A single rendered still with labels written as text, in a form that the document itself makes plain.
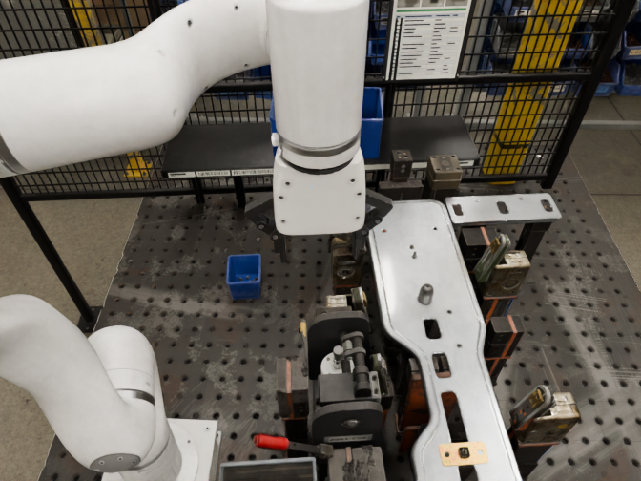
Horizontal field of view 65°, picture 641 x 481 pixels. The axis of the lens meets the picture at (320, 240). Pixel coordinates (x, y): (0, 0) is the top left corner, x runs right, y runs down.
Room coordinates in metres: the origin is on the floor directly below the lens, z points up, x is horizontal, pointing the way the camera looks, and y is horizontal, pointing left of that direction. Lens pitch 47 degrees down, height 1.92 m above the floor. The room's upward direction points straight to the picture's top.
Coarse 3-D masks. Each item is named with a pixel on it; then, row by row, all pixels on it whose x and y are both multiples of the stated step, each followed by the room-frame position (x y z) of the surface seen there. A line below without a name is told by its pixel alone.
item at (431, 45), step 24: (408, 0) 1.33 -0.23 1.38; (432, 0) 1.34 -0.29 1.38; (456, 0) 1.34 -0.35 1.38; (408, 24) 1.34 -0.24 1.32; (432, 24) 1.34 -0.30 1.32; (456, 24) 1.34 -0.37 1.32; (408, 48) 1.34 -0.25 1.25; (432, 48) 1.34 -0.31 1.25; (456, 48) 1.34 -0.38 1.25; (384, 72) 1.33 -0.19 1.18; (408, 72) 1.34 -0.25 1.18; (432, 72) 1.34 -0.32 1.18; (456, 72) 1.34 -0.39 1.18
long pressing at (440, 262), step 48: (384, 240) 0.84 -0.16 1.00; (432, 240) 0.84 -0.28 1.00; (384, 288) 0.69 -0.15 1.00; (480, 336) 0.57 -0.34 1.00; (432, 384) 0.46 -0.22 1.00; (480, 384) 0.46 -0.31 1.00; (432, 432) 0.36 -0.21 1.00; (480, 432) 0.36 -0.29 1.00; (432, 480) 0.28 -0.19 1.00; (480, 480) 0.28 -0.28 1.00
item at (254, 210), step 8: (272, 192) 0.42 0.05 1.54; (256, 200) 0.42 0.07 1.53; (264, 200) 0.41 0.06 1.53; (272, 200) 0.41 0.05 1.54; (248, 208) 0.41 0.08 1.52; (256, 208) 0.41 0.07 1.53; (264, 208) 0.41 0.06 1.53; (248, 216) 0.41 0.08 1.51; (256, 216) 0.41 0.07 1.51; (264, 216) 0.42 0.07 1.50; (256, 224) 0.41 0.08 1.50
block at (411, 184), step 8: (384, 184) 1.05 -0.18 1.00; (392, 184) 1.05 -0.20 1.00; (400, 184) 1.05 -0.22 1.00; (408, 184) 1.05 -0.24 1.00; (416, 184) 1.05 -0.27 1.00; (384, 192) 1.04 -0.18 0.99; (392, 192) 1.04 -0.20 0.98; (400, 192) 1.04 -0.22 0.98; (408, 192) 1.04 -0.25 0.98; (416, 192) 1.04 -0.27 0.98; (392, 200) 1.04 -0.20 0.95
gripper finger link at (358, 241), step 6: (372, 210) 0.43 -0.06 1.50; (366, 216) 0.42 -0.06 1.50; (378, 216) 0.42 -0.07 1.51; (366, 222) 0.41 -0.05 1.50; (372, 222) 0.41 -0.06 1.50; (378, 222) 0.41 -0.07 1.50; (372, 228) 0.41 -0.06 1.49; (354, 234) 0.41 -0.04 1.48; (354, 240) 0.41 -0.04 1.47; (360, 240) 0.41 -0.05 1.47; (354, 246) 0.41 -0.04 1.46; (360, 246) 0.41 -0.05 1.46; (354, 252) 0.41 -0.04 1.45; (354, 258) 0.41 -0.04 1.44
